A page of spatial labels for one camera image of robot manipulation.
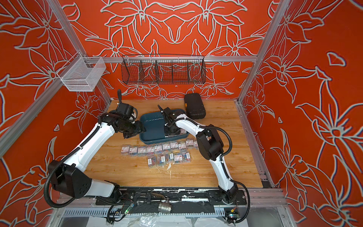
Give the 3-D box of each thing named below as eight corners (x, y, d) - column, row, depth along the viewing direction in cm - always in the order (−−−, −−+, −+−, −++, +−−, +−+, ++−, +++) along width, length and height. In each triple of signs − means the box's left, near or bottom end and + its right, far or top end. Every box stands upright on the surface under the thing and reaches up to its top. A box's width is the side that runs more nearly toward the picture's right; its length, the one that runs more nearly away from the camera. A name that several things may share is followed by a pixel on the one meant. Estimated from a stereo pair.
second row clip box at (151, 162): (147, 167, 85) (146, 166, 83) (148, 158, 88) (147, 157, 87) (155, 167, 85) (155, 166, 83) (156, 158, 88) (156, 157, 86)
